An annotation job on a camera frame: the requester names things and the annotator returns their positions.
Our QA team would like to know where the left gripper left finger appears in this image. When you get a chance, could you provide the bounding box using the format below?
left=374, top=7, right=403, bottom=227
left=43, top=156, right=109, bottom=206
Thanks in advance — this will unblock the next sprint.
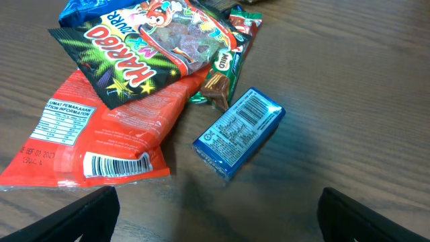
left=1, top=186, right=120, bottom=242

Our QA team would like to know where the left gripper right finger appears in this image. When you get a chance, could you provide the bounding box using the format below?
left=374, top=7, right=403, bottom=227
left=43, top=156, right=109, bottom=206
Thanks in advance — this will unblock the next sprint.
left=317, top=187, right=429, bottom=242

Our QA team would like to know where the red snack packet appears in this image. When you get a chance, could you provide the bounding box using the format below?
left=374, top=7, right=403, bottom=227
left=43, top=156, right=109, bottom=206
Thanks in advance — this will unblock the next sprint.
left=1, top=67, right=209, bottom=188

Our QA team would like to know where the black Haribo gummy bag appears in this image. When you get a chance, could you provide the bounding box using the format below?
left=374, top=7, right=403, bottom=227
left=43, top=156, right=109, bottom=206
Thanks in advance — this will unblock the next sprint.
left=49, top=0, right=251, bottom=110

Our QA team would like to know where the blue biscuit bar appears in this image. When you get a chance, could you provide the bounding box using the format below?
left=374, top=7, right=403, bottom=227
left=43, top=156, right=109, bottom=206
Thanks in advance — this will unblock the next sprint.
left=58, top=0, right=144, bottom=27

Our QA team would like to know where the small blue candy box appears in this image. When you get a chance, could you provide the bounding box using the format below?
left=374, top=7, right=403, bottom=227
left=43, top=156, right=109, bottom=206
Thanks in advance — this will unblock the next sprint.
left=193, top=87, right=286, bottom=181

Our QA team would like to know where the red green KitKat Milo bar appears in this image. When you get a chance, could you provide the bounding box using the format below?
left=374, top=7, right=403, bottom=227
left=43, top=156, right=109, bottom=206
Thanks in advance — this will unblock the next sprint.
left=189, top=9, right=263, bottom=112

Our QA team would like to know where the dark blue chocolate bar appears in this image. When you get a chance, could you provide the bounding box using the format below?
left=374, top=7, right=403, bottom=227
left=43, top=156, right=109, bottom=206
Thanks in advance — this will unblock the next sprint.
left=200, top=0, right=243, bottom=11

